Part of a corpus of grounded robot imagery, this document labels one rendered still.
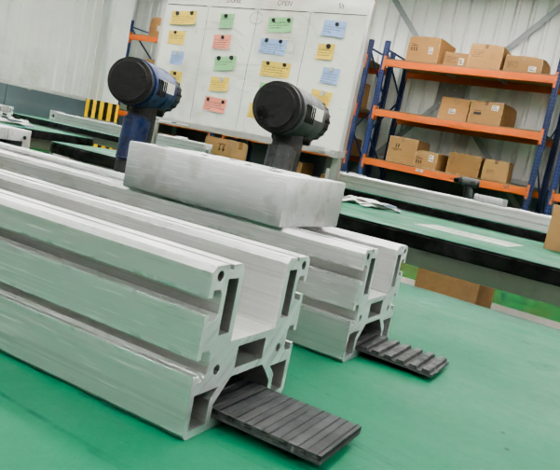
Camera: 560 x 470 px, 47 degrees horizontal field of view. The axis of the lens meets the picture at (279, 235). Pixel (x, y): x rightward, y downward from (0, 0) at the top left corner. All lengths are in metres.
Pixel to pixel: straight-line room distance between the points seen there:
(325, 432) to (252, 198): 0.22
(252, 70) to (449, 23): 8.20
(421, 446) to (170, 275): 0.17
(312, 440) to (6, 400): 0.15
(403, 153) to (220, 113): 6.97
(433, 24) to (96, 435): 11.70
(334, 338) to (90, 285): 0.20
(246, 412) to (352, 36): 3.29
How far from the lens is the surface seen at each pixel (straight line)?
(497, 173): 10.12
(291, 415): 0.34
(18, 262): 0.38
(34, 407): 0.34
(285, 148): 0.75
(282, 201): 0.48
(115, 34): 9.01
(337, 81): 3.54
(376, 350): 0.50
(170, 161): 0.54
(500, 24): 11.57
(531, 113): 11.09
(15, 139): 1.08
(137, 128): 0.84
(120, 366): 0.33
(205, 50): 4.12
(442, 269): 1.86
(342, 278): 0.47
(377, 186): 3.98
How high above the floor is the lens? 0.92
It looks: 7 degrees down
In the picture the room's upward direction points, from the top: 11 degrees clockwise
